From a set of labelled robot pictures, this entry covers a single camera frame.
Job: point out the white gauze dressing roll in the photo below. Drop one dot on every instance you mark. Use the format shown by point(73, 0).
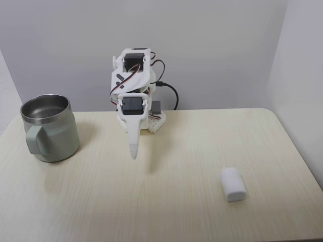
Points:
point(233, 184)

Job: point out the small grey block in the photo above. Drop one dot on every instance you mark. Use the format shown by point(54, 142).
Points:
point(156, 108)

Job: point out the grey-green steel mug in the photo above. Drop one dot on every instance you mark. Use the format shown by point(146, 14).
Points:
point(60, 136)

